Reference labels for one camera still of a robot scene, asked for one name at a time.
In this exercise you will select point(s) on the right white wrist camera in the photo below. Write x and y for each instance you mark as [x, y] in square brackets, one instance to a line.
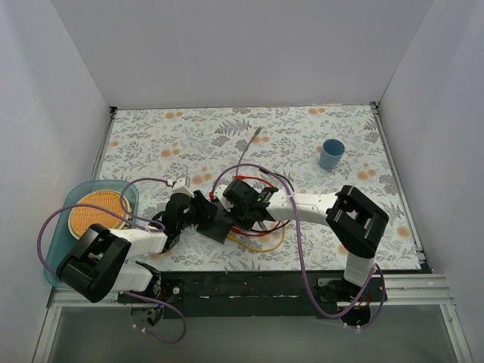
[219, 195]

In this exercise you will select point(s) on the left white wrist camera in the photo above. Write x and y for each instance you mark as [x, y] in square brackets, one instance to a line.
[182, 186]

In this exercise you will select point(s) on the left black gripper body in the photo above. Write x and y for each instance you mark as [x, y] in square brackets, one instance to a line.
[204, 206]

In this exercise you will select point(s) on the black network switch box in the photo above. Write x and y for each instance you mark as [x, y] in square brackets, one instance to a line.
[218, 226]

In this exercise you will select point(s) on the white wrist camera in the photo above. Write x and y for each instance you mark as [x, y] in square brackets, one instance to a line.
[182, 186]
[219, 195]

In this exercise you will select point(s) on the blue plastic cup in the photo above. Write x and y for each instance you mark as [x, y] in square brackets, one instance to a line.
[331, 153]

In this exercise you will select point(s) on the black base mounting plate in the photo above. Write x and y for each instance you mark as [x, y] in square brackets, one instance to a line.
[258, 293]

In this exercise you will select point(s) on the aluminium frame rail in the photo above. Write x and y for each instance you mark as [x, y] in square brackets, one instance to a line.
[401, 290]

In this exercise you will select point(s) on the orange woven round plate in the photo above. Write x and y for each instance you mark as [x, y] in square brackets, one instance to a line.
[81, 218]

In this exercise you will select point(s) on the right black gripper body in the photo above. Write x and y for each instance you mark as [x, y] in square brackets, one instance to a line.
[234, 198]

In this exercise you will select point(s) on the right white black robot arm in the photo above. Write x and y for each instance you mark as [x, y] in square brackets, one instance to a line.
[357, 221]

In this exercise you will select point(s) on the teal plastic tray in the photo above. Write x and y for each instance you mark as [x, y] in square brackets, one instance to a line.
[62, 240]

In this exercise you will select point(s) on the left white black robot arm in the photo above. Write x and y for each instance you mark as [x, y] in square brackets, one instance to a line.
[98, 263]

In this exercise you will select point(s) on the floral patterned table mat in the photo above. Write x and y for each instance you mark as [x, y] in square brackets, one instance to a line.
[147, 146]

